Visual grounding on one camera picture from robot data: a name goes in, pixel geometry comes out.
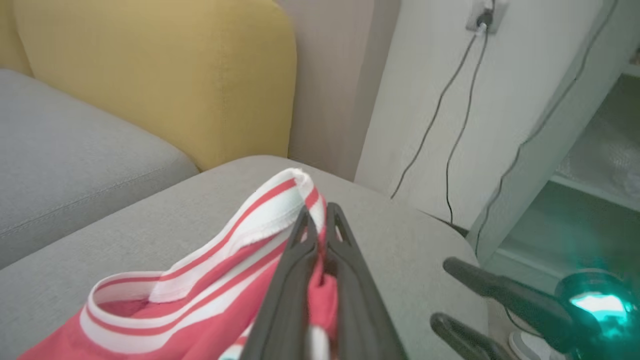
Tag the red garment striped white waistband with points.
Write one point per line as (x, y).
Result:
(200, 320)

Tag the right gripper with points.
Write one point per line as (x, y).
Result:
(600, 305)

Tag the white rounded floor object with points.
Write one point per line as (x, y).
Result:
(530, 347)

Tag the white shelf cabinet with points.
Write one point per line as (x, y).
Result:
(575, 115)

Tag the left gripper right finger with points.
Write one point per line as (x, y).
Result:
(360, 320)

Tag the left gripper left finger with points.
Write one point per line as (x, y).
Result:
(282, 310)

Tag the white wall socket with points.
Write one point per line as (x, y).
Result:
(474, 24)

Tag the large grey sofa ottoman cushion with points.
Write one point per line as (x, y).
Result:
(150, 225)

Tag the yellow sofa backrest cushion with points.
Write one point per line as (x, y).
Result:
(7, 35)
(175, 75)

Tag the grey sofa seat cushion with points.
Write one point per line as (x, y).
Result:
(75, 165)

